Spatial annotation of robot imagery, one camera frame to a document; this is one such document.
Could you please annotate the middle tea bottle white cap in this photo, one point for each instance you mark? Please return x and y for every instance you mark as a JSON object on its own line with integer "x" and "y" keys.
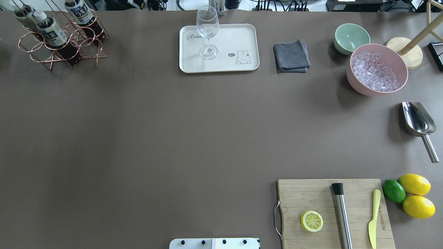
{"x": 84, "y": 17}

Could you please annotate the tea bottle white cap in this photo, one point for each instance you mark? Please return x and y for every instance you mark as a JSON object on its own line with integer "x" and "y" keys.
{"x": 25, "y": 15}
{"x": 56, "y": 38}
{"x": 84, "y": 17}

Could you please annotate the front tea bottle white cap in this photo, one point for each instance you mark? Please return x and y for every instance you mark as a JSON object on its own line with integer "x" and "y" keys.
{"x": 56, "y": 38}

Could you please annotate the back tea bottle white cap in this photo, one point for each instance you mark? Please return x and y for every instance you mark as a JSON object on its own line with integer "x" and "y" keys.
{"x": 25, "y": 15}

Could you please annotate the cream rabbit tray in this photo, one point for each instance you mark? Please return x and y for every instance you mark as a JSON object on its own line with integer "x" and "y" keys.
{"x": 236, "y": 43}

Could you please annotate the grey folded cloth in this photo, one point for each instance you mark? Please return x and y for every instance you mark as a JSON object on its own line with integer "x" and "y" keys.
{"x": 292, "y": 57}

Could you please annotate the bamboo cutting board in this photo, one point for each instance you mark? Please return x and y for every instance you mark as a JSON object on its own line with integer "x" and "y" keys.
{"x": 297, "y": 196}

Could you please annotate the clear wine glass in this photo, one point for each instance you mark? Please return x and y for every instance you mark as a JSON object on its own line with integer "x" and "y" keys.
{"x": 207, "y": 25}

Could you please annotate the half lemon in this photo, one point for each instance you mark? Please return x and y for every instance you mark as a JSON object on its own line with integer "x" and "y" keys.
{"x": 311, "y": 221}

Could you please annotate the steel muddler black tip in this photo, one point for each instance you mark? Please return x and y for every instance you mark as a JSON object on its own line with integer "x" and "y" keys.
{"x": 343, "y": 217}

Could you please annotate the green bowl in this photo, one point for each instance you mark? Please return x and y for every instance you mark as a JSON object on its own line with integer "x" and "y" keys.
{"x": 348, "y": 37}

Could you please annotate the pink bowl with ice cubes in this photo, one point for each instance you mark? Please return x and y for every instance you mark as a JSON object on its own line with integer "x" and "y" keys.
{"x": 376, "y": 70}

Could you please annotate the yellow plastic knife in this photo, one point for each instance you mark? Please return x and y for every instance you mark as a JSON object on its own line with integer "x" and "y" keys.
{"x": 372, "y": 225}

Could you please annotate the green lime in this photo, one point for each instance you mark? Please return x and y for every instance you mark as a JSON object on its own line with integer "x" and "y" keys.
{"x": 394, "y": 191}

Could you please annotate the steel ice scoop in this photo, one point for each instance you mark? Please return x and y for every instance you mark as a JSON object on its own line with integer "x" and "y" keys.
{"x": 420, "y": 124}

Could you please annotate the wooden cup tree stand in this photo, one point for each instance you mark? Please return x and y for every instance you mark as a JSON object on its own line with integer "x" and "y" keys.
{"x": 408, "y": 49}

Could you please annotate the yellow lemon far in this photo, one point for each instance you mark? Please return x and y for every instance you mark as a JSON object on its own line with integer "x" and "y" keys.
{"x": 415, "y": 184}

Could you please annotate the yellow lemon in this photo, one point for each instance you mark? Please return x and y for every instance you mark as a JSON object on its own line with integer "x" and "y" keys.
{"x": 415, "y": 184}
{"x": 418, "y": 207}

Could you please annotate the yellow lemon near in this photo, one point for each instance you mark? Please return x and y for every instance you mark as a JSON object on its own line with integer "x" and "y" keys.
{"x": 418, "y": 207}

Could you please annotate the aluminium frame post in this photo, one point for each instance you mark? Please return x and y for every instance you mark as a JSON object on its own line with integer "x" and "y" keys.
{"x": 219, "y": 5}

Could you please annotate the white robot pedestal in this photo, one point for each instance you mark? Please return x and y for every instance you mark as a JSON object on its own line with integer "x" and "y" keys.
{"x": 215, "y": 243}

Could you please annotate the copper wire bottle basket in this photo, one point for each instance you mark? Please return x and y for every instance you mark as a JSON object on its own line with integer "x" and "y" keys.
{"x": 69, "y": 34}

